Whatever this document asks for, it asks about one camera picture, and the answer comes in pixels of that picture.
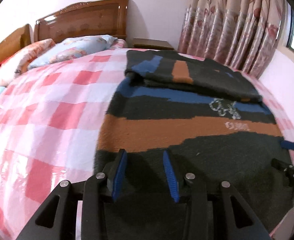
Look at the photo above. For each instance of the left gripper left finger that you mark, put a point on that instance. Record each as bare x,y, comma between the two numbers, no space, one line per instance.
56,216

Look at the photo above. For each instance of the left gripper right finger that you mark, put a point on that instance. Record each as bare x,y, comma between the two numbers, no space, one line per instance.
234,216

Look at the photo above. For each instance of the black striped knit sweater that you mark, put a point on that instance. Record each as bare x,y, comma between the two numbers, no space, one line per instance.
215,125

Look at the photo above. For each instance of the pink floral curtain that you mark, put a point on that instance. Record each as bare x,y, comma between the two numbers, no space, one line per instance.
240,34

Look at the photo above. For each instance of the orange floral pillow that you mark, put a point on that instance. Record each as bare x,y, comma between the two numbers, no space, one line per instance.
19,62

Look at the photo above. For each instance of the wooden nightstand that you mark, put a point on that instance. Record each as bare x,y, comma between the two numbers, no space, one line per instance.
143,43

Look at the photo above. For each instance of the blue floral pillow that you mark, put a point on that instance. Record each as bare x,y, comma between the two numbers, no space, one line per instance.
73,48

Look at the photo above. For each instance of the light wooden headboard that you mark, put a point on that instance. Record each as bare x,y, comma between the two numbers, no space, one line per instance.
17,40

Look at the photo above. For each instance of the pink floral quilt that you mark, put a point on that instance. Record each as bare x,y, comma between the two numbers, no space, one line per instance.
118,44

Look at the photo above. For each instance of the dark wooden headboard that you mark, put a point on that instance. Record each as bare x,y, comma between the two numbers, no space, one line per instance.
103,17

